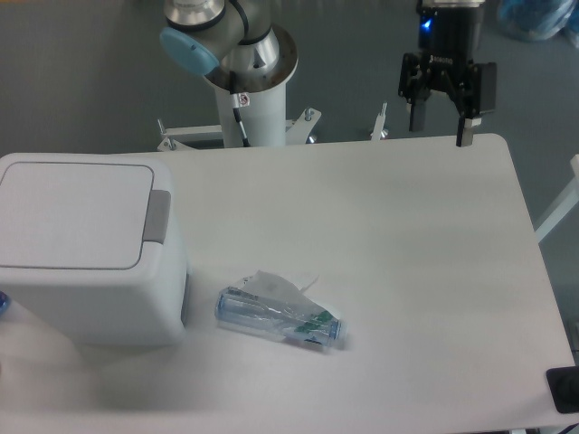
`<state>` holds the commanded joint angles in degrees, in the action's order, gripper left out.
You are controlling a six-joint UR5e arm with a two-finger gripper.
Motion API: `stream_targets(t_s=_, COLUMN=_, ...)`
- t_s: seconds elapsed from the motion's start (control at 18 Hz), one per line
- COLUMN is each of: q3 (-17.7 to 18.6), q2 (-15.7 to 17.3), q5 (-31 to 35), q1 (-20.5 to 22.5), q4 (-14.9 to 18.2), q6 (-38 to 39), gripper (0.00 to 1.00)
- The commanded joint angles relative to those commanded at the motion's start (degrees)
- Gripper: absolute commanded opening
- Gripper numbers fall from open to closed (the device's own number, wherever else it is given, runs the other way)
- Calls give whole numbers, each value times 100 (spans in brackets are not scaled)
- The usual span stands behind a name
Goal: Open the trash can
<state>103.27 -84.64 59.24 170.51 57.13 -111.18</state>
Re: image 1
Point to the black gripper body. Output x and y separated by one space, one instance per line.
448 35

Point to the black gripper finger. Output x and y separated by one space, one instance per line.
469 118
417 109

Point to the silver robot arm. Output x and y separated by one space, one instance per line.
248 60

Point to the white plastic trash can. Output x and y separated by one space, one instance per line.
143 305

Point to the white trash can lid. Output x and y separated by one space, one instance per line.
73 216

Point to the blue plastic bag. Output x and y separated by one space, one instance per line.
534 21

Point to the crumpled white tissue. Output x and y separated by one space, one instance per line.
285 287

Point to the crushed clear plastic bottle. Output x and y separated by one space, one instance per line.
297 319

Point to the black device at edge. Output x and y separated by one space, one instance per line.
563 385

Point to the grey lid push button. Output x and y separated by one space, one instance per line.
157 216

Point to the white metal base frame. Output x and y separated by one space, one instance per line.
298 131

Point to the white table leg frame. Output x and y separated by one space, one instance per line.
560 206

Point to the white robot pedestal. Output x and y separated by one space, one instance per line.
263 118

